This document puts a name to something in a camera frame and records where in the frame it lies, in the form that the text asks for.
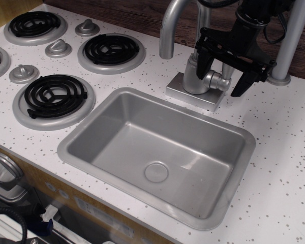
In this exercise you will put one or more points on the grey toy sink basin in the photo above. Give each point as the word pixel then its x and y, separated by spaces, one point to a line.
pixel 180 162

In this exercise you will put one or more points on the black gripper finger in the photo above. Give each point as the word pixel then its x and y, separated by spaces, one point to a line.
pixel 244 83
pixel 204 62

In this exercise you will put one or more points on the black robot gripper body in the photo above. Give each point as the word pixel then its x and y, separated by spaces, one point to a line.
pixel 238 47

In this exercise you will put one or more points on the silver stove knob lower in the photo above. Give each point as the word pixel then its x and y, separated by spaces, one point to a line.
pixel 24 74

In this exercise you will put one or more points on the silver stove knob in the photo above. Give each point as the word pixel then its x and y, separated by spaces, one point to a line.
pixel 58 49
pixel 87 28
pixel 24 74

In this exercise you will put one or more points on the silver stove knob middle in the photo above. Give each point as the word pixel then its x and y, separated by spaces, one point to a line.
pixel 58 49

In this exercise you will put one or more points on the silver faucet lever handle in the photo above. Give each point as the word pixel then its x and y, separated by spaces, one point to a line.
pixel 214 80

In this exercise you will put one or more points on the silver toy faucet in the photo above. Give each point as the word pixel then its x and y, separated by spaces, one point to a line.
pixel 187 86

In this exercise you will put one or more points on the silver vertical support pole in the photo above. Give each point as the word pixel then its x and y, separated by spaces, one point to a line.
pixel 279 75

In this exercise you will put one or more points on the silver stove knob top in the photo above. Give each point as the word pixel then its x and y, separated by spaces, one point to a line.
pixel 87 28

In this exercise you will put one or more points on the silver oven dial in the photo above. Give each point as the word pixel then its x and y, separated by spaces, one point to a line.
pixel 10 172

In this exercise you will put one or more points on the front right stove burner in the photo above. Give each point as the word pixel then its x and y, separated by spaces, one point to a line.
pixel 53 102

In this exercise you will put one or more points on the silver oven door handle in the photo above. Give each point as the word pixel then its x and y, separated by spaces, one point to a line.
pixel 13 196

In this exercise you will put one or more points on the back left stove burner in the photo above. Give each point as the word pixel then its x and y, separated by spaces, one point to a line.
pixel 35 28

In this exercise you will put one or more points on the back right stove burner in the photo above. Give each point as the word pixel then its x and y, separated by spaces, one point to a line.
pixel 110 54

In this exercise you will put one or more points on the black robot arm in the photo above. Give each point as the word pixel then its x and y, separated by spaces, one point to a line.
pixel 263 11

